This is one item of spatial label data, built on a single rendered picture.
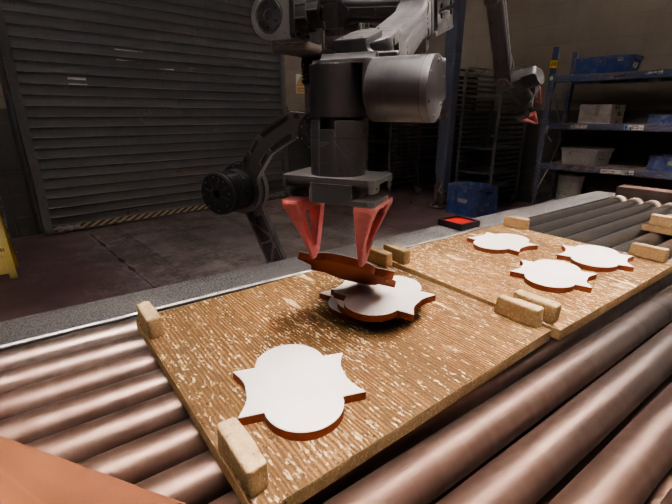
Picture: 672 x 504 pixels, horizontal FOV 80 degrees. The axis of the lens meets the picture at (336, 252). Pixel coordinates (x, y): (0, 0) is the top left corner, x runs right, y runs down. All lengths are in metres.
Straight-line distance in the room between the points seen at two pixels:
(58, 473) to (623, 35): 6.08
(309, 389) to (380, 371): 0.08
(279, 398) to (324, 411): 0.04
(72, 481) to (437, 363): 0.35
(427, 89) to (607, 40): 5.80
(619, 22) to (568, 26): 0.54
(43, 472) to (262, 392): 0.21
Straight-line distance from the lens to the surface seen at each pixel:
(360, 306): 0.51
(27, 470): 0.25
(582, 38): 6.23
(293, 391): 0.40
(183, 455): 0.42
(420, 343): 0.50
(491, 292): 0.66
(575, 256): 0.86
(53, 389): 0.54
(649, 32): 6.05
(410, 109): 0.37
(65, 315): 0.71
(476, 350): 0.50
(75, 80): 5.14
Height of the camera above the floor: 1.19
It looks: 19 degrees down
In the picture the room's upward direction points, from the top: straight up
